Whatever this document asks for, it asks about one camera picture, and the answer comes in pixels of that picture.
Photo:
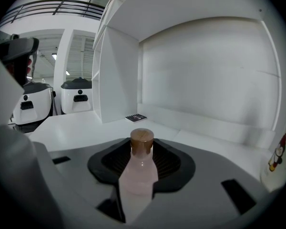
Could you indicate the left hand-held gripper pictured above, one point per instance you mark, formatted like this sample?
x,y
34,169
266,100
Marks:
x,y
20,68

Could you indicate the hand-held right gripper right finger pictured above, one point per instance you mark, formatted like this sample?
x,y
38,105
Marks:
x,y
205,194

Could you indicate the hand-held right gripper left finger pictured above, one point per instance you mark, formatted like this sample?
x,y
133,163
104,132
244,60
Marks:
x,y
74,187

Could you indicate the pink glass bottle with cork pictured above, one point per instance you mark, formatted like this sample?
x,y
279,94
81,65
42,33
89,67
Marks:
x,y
139,175

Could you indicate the white desk with hutch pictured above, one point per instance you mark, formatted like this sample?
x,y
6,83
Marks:
x,y
85,128

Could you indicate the person's left hand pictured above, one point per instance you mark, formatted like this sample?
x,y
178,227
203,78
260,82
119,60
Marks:
x,y
28,67

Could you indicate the black balcony railing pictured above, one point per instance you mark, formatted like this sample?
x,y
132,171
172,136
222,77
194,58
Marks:
x,y
62,1

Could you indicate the white black robot unit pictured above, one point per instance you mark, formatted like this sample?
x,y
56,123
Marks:
x,y
76,106
38,113

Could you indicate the white penguin print bottle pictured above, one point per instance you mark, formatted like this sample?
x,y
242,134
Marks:
x,y
281,166

